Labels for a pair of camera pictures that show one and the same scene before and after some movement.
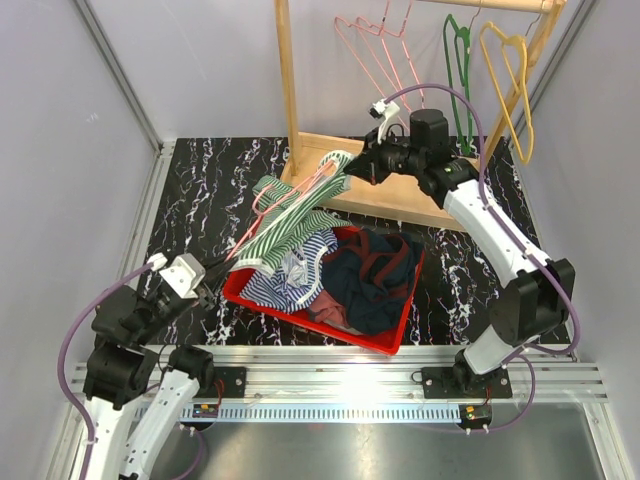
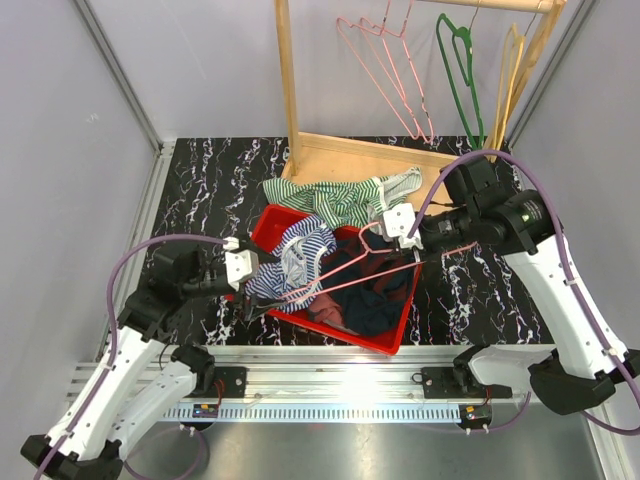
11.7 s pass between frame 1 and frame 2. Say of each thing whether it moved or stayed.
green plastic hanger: moved
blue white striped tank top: stayed
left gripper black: moved
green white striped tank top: moved
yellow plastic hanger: moved
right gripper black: moved
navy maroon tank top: stayed
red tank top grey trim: stayed
